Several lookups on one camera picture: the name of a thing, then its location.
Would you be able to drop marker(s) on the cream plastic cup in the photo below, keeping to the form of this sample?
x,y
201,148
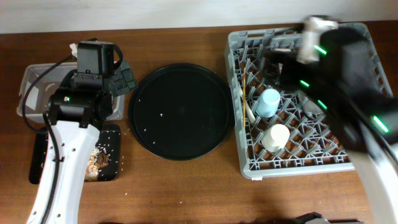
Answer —
x,y
275,137

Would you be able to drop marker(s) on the grey round plate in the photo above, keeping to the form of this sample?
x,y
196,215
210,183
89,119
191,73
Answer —
x,y
309,105

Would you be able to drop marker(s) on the round black tray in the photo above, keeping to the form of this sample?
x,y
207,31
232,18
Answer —
x,y
181,111

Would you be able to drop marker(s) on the wooden chopstick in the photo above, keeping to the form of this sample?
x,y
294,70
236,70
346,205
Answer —
x,y
244,96

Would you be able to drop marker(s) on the clear plastic bin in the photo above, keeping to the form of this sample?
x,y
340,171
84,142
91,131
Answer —
x,y
35,99

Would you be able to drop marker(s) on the rice and peanut shell waste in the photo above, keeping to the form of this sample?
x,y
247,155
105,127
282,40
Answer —
x,y
98,160

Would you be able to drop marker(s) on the white plastic fork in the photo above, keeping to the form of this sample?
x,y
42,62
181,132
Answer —
x,y
249,114

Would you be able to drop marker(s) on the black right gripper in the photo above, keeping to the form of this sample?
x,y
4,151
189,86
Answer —
x,y
281,58

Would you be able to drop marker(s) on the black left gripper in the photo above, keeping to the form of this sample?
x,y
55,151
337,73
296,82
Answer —
x,y
124,78

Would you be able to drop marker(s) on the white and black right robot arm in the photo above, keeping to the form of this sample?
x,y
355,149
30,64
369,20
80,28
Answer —
x,y
333,68

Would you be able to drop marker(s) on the grey dishwasher rack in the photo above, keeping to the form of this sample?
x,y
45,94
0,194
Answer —
x,y
311,148

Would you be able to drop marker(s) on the light blue plastic cup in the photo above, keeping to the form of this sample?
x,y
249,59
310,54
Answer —
x,y
268,103

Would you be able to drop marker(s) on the black rectangular tray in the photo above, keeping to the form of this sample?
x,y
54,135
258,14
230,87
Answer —
x,y
109,149

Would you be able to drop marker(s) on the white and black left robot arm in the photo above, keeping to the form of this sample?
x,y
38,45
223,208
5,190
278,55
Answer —
x,y
74,118

